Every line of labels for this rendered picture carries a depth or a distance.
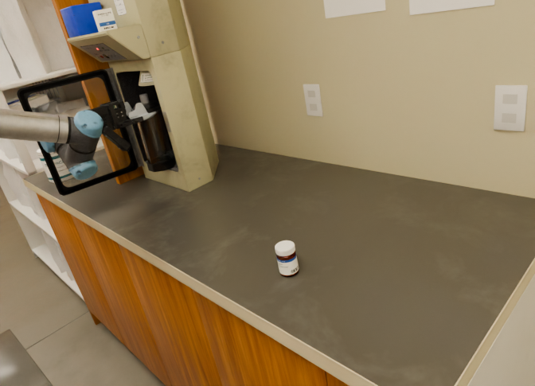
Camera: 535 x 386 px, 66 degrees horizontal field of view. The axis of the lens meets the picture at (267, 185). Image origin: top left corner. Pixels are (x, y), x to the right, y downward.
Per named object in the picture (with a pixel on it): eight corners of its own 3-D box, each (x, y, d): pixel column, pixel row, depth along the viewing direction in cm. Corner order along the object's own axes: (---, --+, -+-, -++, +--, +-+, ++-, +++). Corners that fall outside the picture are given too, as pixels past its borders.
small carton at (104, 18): (114, 29, 133) (108, 9, 130) (117, 28, 128) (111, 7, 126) (99, 32, 131) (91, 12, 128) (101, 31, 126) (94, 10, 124)
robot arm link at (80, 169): (80, 161, 116) (60, 133, 119) (72, 185, 124) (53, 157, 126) (105, 155, 122) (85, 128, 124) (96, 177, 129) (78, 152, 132)
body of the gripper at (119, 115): (125, 100, 136) (90, 111, 128) (133, 126, 139) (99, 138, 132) (115, 99, 141) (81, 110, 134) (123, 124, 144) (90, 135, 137)
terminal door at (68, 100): (139, 168, 167) (106, 68, 151) (60, 197, 153) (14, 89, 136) (138, 168, 167) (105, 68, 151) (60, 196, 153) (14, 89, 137)
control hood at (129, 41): (107, 60, 152) (98, 32, 148) (151, 57, 129) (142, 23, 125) (76, 68, 145) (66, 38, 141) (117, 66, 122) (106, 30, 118)
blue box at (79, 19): (97, 33, 147) (87, 5, 143) (109, 30, 140) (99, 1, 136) (69, 37, 141) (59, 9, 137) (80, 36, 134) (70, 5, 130)
